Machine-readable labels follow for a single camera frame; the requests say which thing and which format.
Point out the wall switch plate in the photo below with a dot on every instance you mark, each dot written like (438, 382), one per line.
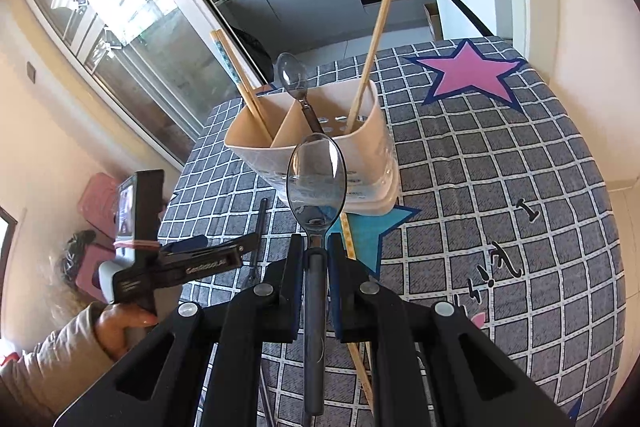
(31, 72)

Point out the plain wooden chopstick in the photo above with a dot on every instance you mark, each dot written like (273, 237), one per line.
(372, 52)
(260, 114)

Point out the cardboard box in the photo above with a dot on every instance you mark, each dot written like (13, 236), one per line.
(434, 22)

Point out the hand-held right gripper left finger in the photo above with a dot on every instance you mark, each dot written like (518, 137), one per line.
(296, 267)

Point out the blue-patterned wooden chopstick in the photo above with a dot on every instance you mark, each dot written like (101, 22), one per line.
(347, 234)
(227, 59)

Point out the person's left hand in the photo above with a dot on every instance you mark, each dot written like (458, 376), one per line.
(112, 332)

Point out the beige plastic utensil holder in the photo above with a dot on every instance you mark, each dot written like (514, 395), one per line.
(370, 142)

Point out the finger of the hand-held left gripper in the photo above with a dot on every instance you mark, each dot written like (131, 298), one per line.
(187, 246)

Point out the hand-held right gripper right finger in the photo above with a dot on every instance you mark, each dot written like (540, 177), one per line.
(336, 267)

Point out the person's left forearm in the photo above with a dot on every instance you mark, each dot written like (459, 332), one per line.
(50, 369)

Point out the pink plastic stool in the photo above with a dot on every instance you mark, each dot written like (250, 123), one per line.
(100, 202)
(92, 269)

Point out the black bag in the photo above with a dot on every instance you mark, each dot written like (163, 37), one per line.
(75, 252)

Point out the sliding glass door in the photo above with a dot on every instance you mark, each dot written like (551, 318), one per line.
(125, 17)

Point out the checked star tablecloth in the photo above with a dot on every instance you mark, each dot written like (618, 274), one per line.
(475, 167)

